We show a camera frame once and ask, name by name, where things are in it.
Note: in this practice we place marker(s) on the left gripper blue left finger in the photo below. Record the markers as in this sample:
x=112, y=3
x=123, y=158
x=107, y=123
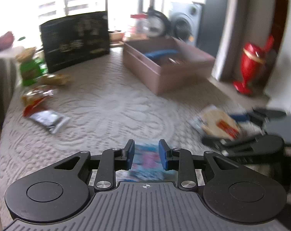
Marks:
x=111, y=161

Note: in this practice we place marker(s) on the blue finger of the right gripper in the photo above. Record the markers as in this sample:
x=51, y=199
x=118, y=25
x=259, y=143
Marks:
x=240, y=118

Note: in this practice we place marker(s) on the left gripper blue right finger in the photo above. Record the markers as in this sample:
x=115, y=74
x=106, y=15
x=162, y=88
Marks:
x=179, y=160

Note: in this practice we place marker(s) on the pale cracker packet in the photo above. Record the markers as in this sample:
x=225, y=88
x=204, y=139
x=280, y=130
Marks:
x=215, y=122

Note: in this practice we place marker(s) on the blue pink candy packet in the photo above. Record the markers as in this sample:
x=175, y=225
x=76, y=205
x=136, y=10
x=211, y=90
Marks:
x=146, y=164

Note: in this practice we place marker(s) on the orange snack bar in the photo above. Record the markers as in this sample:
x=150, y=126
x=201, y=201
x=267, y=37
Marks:
x=54, y=79

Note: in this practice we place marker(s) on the yellow red peanut packet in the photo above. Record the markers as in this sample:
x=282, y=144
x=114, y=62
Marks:
x=40, y=92

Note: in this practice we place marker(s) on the blue seaweed snack bag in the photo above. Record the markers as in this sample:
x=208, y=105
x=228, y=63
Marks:
x=160, y=53

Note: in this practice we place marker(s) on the clear bread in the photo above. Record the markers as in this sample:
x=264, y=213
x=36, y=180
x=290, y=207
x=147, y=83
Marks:
x=176, y=61

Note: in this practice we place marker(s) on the white lace tablecloth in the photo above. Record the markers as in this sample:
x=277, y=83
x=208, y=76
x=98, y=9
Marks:
x=106, y=105

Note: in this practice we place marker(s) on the red vase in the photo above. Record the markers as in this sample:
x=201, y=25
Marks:
x=252, y=60

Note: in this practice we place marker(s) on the silver foil snack packet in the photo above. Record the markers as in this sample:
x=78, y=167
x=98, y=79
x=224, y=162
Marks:
x=51, y=120

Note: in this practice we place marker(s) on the pink cardboard box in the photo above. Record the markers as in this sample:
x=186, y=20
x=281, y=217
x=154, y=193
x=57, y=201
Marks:
x=159, y=75

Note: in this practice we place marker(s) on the black round pot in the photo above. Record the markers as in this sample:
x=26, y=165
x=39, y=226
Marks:
x=157, y=24

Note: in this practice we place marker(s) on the grey washing machine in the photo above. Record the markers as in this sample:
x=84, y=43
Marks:
x=185, y=21

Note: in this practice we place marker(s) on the large black snack bag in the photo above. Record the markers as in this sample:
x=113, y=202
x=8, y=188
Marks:
x=74, y=39

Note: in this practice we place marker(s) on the clear jar red lid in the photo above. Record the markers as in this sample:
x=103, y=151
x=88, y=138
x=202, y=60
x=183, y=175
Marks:
x=140, y=26

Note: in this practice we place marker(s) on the grey sofa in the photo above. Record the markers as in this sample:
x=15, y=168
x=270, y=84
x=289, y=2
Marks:
x=8, y=78

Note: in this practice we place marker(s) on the floral blanket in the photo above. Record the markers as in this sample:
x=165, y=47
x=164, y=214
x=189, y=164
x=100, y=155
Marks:
x=6, y=41

